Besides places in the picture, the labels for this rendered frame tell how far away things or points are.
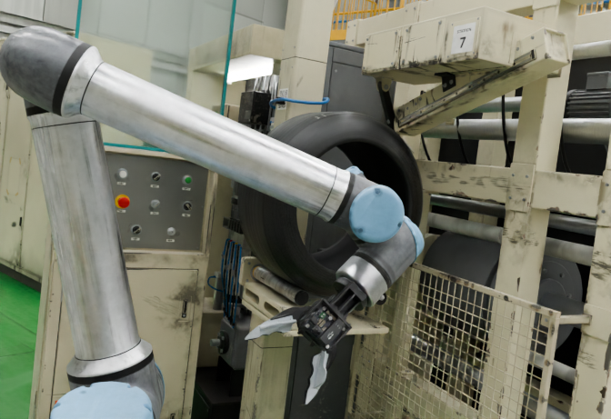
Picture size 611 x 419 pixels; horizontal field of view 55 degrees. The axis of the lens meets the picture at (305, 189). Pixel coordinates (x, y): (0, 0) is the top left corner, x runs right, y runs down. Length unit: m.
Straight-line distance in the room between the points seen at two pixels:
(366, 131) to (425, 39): 0.35
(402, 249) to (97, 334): 0.55
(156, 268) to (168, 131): 1.42
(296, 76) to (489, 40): 0.69
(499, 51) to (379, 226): 0.96
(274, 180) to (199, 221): 1.43
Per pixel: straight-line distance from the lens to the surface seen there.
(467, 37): 1.78
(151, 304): 2.29
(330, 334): 1.03
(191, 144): 0.90
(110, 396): 1.03
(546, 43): 1.77
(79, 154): 1.05
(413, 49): 1.97
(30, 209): 5.33
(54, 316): 2.25
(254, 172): 0.90
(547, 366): 1.69
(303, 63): 2.12
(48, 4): 11.34
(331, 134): 1.73
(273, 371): 2.24
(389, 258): 1.09
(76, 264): 1.07
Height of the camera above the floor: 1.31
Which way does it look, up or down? 3 degrees down
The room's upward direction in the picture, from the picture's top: 7 degrees clockwise
